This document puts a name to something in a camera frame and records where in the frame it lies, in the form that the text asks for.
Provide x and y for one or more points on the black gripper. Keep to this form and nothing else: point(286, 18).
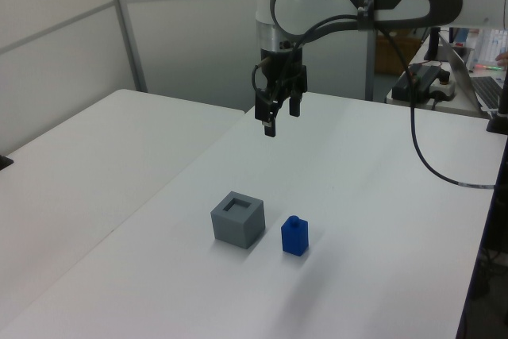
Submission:
point(282, 73)

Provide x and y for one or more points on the blue toy block with knob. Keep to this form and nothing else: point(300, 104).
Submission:
point(294, 237)

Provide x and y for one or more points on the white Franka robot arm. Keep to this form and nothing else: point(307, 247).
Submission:
point(317, 5)

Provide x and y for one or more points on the grey hollow cuboid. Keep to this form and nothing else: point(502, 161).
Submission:
point(234, 228)

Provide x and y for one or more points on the person's hand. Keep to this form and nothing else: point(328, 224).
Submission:
point(503, 59)

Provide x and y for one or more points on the brown cardboard box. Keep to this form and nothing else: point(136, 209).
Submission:
point(393, 53)

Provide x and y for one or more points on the black electronic box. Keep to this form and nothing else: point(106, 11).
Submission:
point(414, 81)

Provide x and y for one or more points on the white power adapter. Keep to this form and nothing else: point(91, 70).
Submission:
point(443, 87)

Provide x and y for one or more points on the black monitor stand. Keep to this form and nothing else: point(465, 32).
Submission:
point(432, 43)

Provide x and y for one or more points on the silver laptop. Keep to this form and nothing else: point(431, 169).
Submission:
point(462, 77)

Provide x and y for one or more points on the grey partition post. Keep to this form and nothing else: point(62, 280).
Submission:
point(127, 29)
point(370, 69)

